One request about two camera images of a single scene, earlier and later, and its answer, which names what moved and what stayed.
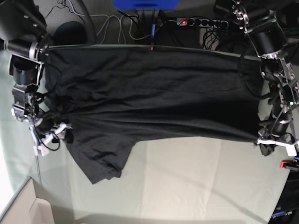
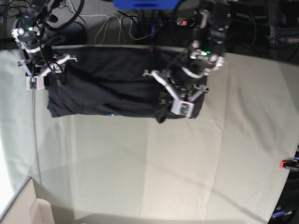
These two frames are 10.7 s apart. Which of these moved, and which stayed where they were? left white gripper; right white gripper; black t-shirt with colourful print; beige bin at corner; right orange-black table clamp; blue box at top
Moved: right white gripper; left white gripper; black t-shirt with colourful print
Stayed: right orange-black table clamp; beige bin at corner; blue box at top
